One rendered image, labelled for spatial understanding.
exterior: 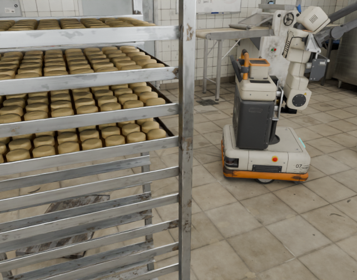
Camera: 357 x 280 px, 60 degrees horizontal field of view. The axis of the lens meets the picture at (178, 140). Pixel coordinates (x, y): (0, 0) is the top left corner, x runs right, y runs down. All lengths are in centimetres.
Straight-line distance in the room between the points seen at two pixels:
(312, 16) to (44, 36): 205
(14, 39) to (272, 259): 173
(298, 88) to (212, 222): 120
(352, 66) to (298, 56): 297
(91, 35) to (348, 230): 206
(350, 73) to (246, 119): 327
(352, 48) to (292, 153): 313
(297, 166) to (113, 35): 210
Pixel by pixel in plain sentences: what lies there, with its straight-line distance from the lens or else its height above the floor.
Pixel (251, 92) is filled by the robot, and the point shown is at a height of 76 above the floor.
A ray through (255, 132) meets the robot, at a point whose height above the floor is 44.
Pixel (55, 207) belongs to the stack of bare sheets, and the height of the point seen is 2.
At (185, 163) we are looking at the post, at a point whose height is 100.
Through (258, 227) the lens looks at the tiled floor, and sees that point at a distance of 220.
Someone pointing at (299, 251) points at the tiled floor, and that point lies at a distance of 211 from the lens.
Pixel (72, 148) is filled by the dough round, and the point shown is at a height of 106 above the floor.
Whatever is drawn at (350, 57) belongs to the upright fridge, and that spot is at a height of 54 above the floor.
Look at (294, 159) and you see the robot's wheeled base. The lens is 256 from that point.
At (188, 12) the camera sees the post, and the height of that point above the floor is 136.
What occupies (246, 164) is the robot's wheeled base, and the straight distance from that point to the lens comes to 251.
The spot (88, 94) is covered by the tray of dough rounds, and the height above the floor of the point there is 115.
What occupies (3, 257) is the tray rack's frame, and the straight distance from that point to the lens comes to 149.
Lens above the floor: 140
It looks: 25 degrees down
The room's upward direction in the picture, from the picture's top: straight up
